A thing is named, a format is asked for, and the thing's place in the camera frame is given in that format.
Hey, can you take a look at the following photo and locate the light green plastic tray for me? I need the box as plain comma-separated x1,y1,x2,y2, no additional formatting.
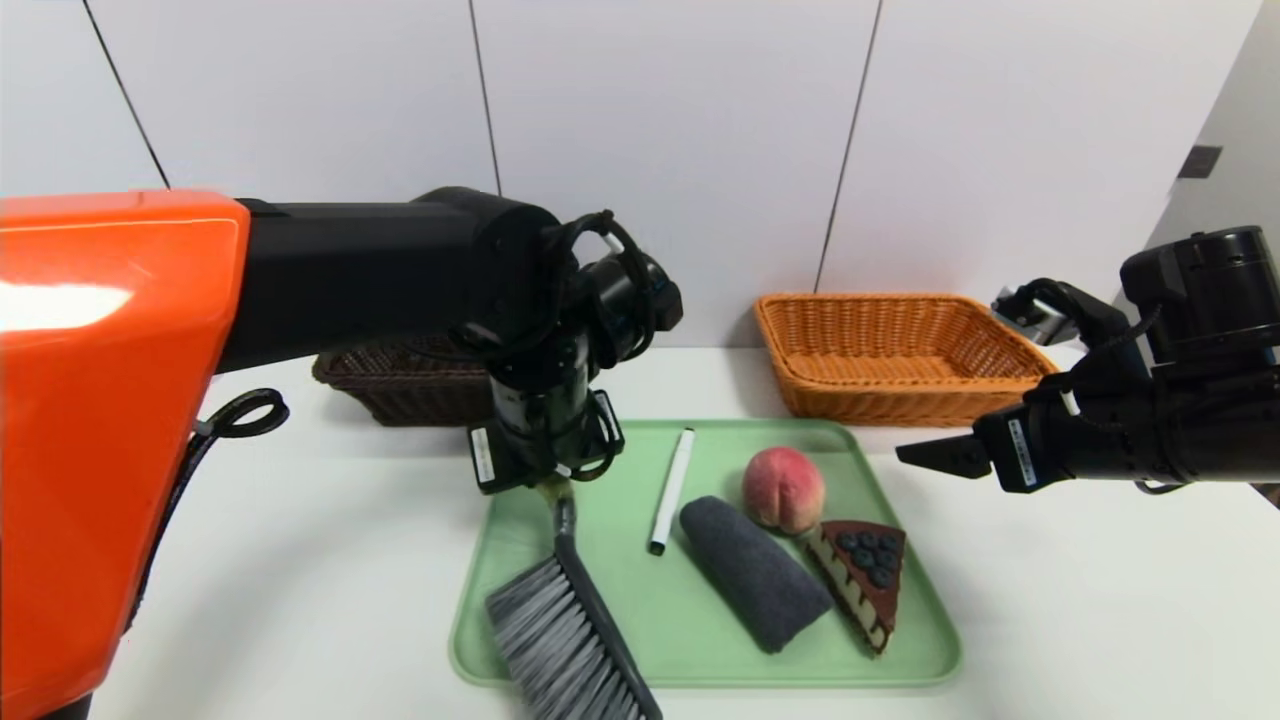
450,418,963,688

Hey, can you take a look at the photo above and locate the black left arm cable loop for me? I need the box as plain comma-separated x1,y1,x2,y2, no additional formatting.
130,388,291,641

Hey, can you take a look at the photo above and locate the chocolate blueberry cake slice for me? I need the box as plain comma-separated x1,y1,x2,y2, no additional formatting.
803,519,908,656

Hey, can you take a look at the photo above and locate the white marker pen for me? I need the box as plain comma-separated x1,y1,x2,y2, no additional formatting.
648,428,695,557

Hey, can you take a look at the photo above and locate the black brush with green handle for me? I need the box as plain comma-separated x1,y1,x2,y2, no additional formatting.
485,478,664,720

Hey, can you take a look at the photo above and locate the pink peach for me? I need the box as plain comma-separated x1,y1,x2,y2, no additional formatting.
741,447,827,536

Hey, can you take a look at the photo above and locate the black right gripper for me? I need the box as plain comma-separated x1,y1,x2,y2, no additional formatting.
895,384,1157,494

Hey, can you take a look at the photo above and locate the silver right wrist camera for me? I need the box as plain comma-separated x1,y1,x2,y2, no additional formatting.
992,285,1081,346

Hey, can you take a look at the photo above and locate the dark brown wicker basket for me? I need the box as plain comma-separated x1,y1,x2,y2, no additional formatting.
312,335,501,429

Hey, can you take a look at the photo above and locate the orange wicker basket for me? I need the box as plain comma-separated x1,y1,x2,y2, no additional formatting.
753,293,1059,429

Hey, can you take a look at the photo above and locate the dark grey towel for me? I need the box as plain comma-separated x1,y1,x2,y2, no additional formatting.
678,495,834,655

